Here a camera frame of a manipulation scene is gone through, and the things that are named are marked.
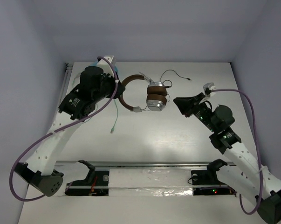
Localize aluminium rail left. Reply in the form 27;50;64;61
41;62;73;164

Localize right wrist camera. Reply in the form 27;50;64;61
203;82;216;96

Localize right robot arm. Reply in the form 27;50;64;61
173;93;281;224

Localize aluminium rail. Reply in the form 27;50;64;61
41;62;73;164
54;160;232;168

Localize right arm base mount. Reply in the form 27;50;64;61
187;159;237;196

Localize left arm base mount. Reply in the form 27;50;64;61
65;160;110;196

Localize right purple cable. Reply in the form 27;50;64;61
210;89;264;215

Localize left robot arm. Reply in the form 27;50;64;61
9;63;125;202

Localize light blue headphones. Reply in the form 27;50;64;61
90;60;118;77

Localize purple cable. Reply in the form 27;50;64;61
9;56;120;203
210;89;264;215

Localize aluminium rail front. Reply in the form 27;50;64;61
54;160;232;168

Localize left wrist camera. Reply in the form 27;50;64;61
104;55;116;65

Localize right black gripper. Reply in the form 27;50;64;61
174;92;218;133

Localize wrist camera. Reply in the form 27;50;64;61
104;55;116;65
203;82;216;96

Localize white foil covered block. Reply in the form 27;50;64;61
108;168;193;197

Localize black headphone cable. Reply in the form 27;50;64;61
160;69;192;89

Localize brown silver headphones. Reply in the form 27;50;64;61
119;73;167;112

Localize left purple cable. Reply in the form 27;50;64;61
9;56;120;203

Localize green headphone cable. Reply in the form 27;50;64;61
71;72;119;134

